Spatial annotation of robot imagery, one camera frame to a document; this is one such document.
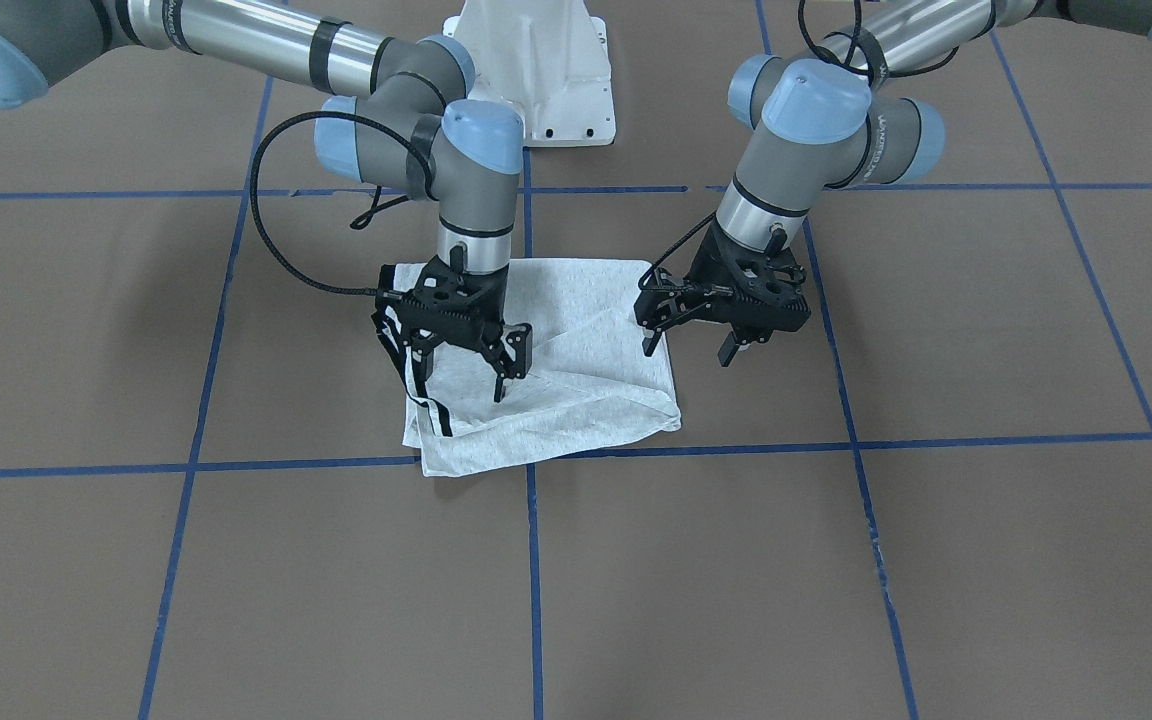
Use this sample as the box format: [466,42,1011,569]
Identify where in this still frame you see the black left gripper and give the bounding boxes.
[634,225,812,367]

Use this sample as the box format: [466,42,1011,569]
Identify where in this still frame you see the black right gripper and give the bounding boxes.
[376,258,532,404]

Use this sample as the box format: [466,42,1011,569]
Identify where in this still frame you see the grey cartoon print t-shirt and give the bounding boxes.
[403,258,681,477]

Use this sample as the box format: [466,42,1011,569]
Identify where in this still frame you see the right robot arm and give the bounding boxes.
[0,1,532,401]

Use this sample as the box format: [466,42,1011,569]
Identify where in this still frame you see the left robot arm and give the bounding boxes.
[634,1,1152,365]

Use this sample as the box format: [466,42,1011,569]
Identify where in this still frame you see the white camera pole base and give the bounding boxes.
[442,1,617,149]

